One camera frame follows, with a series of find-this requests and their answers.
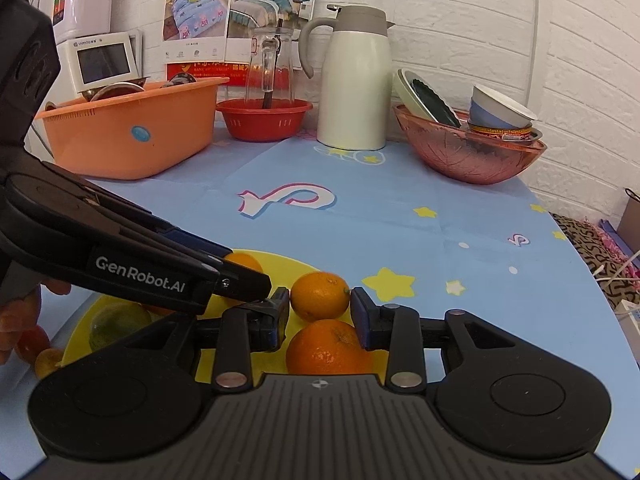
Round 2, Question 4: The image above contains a yellow-orange citrus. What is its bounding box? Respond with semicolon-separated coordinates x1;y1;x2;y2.
34;348;64;379

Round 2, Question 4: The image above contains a large orange front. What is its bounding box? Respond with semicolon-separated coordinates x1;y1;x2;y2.
285;320;373;375

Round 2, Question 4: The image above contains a large orange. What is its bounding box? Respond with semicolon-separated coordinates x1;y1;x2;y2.
285;320;373;375
291;271;350;323

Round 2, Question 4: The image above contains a person's left hand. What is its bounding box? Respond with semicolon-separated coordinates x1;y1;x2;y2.
0;278;72;365

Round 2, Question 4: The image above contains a green fruit on plate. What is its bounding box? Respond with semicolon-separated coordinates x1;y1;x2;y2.
89;304;152;351

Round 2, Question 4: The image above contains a red apple left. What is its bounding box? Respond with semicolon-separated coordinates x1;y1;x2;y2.
15;325;51;365

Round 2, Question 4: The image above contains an orange plastic basket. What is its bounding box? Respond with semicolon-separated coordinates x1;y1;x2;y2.
36;77;228;180

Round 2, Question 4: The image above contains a white power strip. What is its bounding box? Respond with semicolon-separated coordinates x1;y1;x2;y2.
614;299;640;360

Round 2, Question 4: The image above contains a steel bowl in basket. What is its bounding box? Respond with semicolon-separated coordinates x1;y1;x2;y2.
80;77;146;102

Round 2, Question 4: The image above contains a leopard pattern cloth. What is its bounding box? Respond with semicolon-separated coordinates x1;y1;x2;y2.
552;214;639;309

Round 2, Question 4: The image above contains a white appliance with screen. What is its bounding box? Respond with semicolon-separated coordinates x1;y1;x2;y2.
39;29;143;112

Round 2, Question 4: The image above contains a small orange on plate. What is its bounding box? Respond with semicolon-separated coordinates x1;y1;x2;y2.
224;252;264;274

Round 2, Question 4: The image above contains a yellow plate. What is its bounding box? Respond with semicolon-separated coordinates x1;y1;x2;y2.
61;249;388;384

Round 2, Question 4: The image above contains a light blue patterned tablecloth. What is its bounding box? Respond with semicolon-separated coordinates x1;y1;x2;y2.
0;119;640;480

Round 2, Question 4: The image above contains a cardboard box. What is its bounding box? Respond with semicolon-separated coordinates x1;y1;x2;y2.
617;188;640;252

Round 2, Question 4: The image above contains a red plastic basket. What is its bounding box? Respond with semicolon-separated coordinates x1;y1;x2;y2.
217;99;312;142

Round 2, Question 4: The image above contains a pink glass bowl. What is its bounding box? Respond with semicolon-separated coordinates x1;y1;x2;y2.
394;104;547;185

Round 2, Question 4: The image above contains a clear glass pitcher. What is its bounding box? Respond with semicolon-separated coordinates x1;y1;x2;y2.
244;21;294;110

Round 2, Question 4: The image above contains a bedding advertisement poster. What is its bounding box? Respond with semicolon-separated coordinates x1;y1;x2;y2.
162;0;314;78

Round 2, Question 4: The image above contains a blue white ceramic bowl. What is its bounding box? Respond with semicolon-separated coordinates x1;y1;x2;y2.
469;84;538;130

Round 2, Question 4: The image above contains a white green plate in bowl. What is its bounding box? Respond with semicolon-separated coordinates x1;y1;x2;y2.
394;68;461;128

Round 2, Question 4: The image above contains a white thermos jug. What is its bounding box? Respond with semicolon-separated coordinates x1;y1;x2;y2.
298;6;394;151

